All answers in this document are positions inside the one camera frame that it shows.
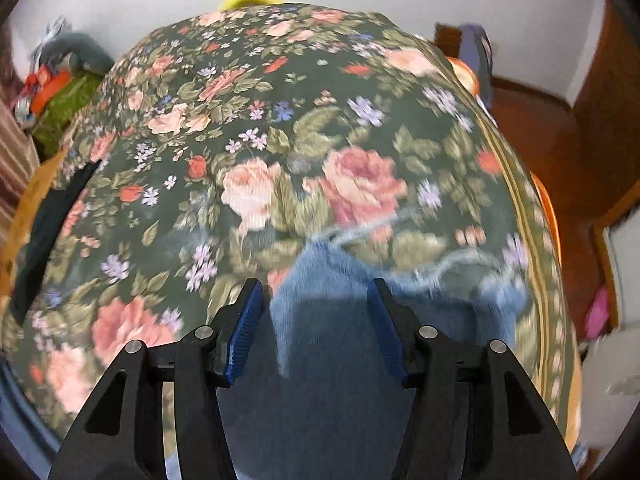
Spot blue denim jeans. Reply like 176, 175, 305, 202
219, 218, 529, 479

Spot black folded garment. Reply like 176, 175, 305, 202
9, 159, 101, 326

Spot striped red curtain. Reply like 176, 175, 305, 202
0, 25, 40, 245

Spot floral bedspread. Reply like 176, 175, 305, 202
1, 4, 580, 446

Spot wooden door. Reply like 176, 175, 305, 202
573, 2, 639, 218

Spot green storage box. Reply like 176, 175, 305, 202
29, 70, 103, 160

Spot orange box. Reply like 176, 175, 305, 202
30, 66, 72, 116

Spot purple bag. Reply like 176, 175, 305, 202
458, 24, 494, 110

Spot grey plush toy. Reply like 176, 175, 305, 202
39, 32, 115, 76

